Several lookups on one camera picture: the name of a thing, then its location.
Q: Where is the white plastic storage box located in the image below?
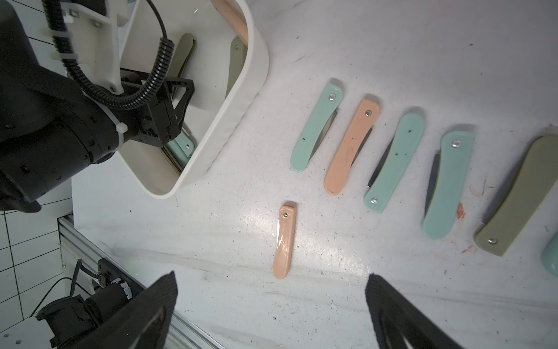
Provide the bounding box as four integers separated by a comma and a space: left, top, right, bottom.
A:
119, 1, 269, 199

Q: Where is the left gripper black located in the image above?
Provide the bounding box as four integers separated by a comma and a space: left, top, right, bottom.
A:
1, 1, 181, 213

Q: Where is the peach knife leaning in box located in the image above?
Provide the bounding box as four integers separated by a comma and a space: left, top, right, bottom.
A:
211, 0, 248, 46

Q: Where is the peach folding fruit knife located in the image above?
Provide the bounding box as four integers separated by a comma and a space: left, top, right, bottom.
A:
272, 202, 297, 280
323, 99, 381, 196

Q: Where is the aluminium mounting rail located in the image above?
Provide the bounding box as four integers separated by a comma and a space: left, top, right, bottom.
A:
57, 214, 228, 349

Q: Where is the black corrugated cable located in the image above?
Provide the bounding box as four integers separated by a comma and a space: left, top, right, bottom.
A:
41, 0, 176, 111

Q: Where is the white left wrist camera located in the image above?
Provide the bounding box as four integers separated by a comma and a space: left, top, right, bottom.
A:
60, 0, 131, 95

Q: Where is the mint folding fruit knife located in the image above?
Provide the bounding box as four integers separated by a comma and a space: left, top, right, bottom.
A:
363, 113, 426, 213
541, 233, 558, 277
290, 83, 344, 172
421, 130, 475, 240

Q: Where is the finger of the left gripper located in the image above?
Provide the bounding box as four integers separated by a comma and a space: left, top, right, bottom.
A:
163, 77, 195, 131

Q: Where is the mint knife in box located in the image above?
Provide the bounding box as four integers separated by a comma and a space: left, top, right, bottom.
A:
166, 131, 196, 171

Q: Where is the large olive knife in box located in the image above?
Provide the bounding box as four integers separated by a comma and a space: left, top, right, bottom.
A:
167, 33, 196, 78

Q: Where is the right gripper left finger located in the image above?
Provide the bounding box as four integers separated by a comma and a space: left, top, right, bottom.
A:
71, 272, 178, 349

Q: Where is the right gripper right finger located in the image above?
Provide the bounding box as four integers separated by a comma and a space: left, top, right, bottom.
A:
365, 274, 461, 348

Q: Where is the olive green folding fruit knife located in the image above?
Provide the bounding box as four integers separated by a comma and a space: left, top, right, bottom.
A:
474, 135, 557, 257

